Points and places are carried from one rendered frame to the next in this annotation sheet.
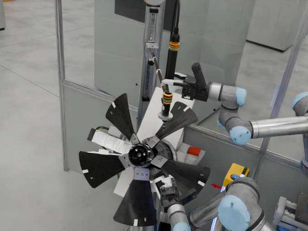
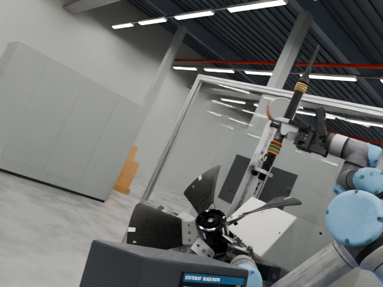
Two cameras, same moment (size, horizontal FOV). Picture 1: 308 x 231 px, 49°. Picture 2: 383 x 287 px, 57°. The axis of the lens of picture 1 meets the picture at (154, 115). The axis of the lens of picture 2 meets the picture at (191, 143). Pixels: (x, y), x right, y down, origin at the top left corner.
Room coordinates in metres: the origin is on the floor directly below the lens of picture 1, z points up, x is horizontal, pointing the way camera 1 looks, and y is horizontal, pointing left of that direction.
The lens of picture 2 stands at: (0.06, -0.20, 1.38)
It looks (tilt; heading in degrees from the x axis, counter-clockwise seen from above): 3 degrees up; 19
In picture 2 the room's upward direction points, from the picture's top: 25 degrees clockwise
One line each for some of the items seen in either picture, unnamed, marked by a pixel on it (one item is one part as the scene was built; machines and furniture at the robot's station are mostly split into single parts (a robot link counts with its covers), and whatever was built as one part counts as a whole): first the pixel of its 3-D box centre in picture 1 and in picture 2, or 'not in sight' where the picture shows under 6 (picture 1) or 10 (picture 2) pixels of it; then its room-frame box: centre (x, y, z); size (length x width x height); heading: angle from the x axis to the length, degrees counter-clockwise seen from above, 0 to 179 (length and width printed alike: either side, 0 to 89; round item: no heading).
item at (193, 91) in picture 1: (196, 88); (314, 140); (1.35, -0.17, 1.64); 0.12 x 0.08 x 0.09; 75
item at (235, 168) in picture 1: (235, 179); not in sight; (1.50, -0.50, 1.02); 0.16 x 0.10 x 0.11; 155
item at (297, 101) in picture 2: (171, 72); (288, 117); (1.38, -0.05, 1.69); 0.03 x 0.03 x 0.21
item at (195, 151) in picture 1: (194, 151); not in sight; (1.94, -0.31, 0.87); 0.08 x 0.08 x 0.02; 75
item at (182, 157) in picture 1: (184, 158); not in sight; (1.84, -0.24, 0.87); 0.15 x 0.09 x 0.02; 62
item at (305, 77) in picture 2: (170, 77); (285, 123); (1.38, -0.05, 1.66); 0.04 x 0.04 x 0.46
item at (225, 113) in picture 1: (228, 117); (351, 181); (1.30, -0.33, 1.55); 0.11 x 0.08 x 0.11; 12
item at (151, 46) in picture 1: (151, 50); (259, 161); (2.00, 0.06, 1.55); 0.10 x 0.07 x 0.08; 10
